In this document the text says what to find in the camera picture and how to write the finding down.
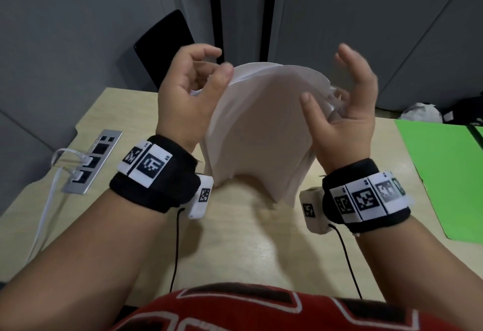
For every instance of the person's left hand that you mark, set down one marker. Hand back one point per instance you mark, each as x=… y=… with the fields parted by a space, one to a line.
x=181 y=104

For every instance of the person's right hand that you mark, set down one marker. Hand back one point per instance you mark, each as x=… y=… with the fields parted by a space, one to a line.
x=351 y=134

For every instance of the pile of white papers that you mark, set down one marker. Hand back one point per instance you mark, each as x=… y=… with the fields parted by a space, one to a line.
x=260 y=127

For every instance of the green folder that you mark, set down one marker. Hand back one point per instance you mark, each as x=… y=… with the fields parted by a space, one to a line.
x=441 y=176

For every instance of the person's right forearm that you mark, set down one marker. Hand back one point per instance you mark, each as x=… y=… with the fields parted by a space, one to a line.
x=422 y=274

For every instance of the person's left forearm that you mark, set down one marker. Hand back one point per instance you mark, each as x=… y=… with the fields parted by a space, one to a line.
x=83 y=262

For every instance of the person's red shirt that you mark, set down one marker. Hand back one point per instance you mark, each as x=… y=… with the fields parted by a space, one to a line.
x=245 y=312

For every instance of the black marker wristband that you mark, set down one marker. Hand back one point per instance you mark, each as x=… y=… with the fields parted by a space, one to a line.
x=351 y=176
x=170 y=187

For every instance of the black chair back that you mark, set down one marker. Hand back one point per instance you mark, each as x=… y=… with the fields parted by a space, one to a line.
x=162 y=51

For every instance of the white plastic bag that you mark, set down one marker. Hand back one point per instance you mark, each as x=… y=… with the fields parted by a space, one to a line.
x=420 y=113

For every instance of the black bag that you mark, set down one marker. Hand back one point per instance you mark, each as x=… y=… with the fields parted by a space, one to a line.
x=466 y=110

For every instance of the silver desk socket panel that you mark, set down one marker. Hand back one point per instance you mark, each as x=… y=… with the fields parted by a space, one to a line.
x=75 y=189

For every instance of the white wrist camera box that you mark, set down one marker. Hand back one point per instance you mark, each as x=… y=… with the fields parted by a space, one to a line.
x=202 y=206
x=315 y=223

